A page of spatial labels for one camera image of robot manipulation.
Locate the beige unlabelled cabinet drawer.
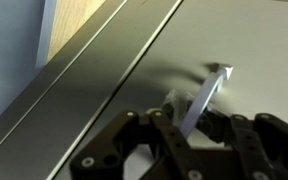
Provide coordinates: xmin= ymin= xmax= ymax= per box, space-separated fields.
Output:
xmin=47 ymin=0 xmax=288 ymax=180

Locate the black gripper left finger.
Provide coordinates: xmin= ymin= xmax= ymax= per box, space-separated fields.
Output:
xmin=69 ymin=99 xmax=218 ymax=180

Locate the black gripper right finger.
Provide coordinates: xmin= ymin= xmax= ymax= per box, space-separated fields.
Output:
xmin=197 ymin=109 xmax=288 ymax=180

